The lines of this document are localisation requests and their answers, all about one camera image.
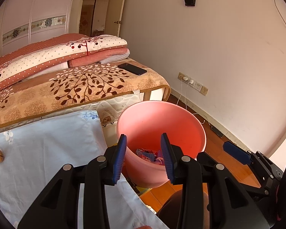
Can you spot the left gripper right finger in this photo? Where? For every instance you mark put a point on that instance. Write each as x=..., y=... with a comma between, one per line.
x=172, y=155

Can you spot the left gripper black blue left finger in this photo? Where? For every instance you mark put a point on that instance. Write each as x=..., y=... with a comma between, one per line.
x=115, y=159

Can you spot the purple wrapper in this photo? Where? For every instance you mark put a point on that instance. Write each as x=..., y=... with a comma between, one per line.
x=158, y=158

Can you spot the pink plastic trash bucket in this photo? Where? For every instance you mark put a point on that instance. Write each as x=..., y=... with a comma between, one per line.
x=143, y=124

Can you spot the wooden bedroom door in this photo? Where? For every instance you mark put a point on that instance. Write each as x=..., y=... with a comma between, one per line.
x=97, y=17

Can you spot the beige leaf pattern blanket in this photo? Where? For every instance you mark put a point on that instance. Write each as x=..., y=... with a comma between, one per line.
x=75, y=87

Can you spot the black smartphone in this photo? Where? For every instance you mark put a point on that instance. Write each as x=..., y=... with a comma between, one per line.
x=132, y=69

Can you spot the light blue floral pillowcase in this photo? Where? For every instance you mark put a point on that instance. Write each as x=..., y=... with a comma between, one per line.
x=35, y=152

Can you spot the pink folded blanket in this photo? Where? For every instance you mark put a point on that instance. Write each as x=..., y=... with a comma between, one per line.
x=103, y=57

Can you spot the folded red white dotted quilt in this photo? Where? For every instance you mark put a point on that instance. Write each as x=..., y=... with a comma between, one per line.
x=42, y=55

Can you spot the white wardrobe sliding doors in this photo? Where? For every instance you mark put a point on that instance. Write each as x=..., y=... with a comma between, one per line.
x=28, y=21

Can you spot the wall power outlets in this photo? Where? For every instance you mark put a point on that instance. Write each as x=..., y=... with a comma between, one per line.
x=193, y=83

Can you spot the black wall mounted box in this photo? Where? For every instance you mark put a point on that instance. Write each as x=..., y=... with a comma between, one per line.
x=190, y=3

